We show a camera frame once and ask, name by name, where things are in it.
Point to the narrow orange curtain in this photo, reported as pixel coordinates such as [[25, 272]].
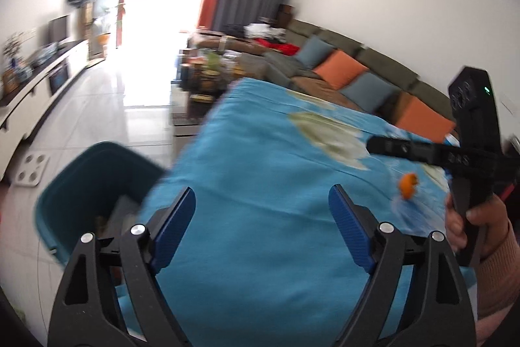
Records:
[[120, 26]]

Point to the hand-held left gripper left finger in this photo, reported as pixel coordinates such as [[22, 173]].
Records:
[[175, 229]]

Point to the large leaf plant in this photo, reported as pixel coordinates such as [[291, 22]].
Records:
[[107, 11]]

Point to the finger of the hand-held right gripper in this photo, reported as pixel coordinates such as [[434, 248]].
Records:
[[402, 148]]

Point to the olive sofa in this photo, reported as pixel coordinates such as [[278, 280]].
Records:
[[386, 55]]

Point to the white bathroom scale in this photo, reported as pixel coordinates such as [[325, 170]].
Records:
[[30, 170]]

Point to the cluster of jars and packets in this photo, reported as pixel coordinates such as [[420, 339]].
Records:
[[209, 70]]

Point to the person's right forearm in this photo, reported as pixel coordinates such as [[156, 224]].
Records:
[[499, 290]]

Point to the blue printed blanket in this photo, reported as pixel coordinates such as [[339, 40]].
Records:
[[260, 152]]

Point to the blue and white ceramic pot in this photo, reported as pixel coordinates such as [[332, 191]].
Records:
[[22, 67]]

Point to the red cloth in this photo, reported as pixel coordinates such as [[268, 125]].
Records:
[[282, 47]]

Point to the orange peel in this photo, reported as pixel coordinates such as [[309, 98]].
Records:
[[407, 186]]

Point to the white cloth pile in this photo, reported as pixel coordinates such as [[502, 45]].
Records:
[[263, 30]]

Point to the person's right hand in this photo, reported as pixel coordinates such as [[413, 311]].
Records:
[[497, 225]]

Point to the green plant in blue vase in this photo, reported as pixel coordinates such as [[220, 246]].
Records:
[[15, 46]]

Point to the brown picture frame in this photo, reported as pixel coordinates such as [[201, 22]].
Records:
[[9, 80]]

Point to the large orange cushion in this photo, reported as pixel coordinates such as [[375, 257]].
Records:
[[424, 120]]

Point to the large blue grey cushion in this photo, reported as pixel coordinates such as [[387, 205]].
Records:
[[369, 91]]

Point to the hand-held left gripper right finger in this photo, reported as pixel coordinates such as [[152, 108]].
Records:
[[349, 229]]

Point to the brown cardboard box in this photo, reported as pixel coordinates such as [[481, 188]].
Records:
[[286, 14]]

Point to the small orange cushion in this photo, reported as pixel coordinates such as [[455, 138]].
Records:
[[340, 68]]

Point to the small blue grey cushion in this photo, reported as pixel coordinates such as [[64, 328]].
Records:
[[315, 51]]

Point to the brown throw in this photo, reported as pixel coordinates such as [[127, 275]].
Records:
[[227, 45]]

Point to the coffee table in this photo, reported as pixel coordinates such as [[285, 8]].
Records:
[[183, 115]]

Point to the white tv cabinet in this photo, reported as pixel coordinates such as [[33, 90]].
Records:
[[36, 87]]

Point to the teal plastic bin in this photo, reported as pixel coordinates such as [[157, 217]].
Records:
[[81, 184]]

